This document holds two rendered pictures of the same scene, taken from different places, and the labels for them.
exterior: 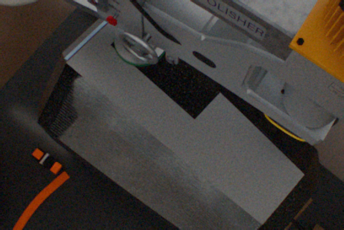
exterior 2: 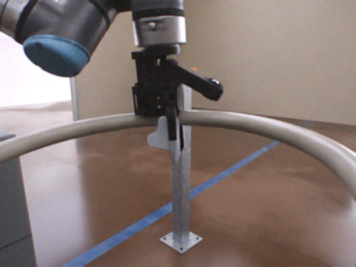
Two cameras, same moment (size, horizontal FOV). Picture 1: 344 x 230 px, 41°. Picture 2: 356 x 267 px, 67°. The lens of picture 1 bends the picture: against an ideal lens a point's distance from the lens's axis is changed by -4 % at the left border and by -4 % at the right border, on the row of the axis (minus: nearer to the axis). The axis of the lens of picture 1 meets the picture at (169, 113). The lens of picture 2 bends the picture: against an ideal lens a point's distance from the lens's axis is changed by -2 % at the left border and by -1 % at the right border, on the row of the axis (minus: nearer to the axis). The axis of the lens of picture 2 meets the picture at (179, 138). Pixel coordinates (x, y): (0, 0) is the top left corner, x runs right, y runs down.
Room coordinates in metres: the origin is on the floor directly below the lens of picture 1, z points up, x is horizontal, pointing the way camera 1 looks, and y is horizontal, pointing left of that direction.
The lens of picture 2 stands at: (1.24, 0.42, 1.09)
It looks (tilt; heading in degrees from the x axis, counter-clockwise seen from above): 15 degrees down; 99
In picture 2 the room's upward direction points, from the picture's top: straight up
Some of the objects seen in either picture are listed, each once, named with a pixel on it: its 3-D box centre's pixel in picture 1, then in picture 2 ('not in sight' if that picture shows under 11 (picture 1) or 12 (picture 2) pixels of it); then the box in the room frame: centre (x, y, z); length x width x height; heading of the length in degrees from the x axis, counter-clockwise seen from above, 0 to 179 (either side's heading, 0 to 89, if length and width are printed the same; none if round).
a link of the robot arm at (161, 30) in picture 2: not in sight; (159, 34); (1.13, 0.91, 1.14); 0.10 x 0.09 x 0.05; 89
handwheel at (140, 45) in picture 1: (145, 39); not in sight; (0.65, 0.09, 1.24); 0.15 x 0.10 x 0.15; 59
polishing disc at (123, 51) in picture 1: (140, 39); not in sight; (0.81, 0.14, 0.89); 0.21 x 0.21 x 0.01
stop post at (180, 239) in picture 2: not in sight; (181, 161); (1.01, 1.93, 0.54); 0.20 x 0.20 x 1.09; 55
